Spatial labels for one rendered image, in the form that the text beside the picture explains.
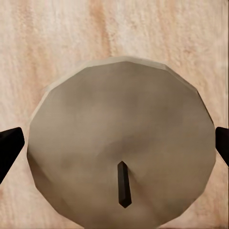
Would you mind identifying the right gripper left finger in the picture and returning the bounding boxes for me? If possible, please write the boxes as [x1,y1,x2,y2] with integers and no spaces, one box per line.
[0,126,25,184]

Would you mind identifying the pillar candle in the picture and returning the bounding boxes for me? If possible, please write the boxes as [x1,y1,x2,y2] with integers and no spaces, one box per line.
[27,55,216,229]

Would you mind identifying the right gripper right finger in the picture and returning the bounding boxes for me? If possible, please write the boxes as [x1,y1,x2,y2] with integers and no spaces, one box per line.
[215,126,229,166]

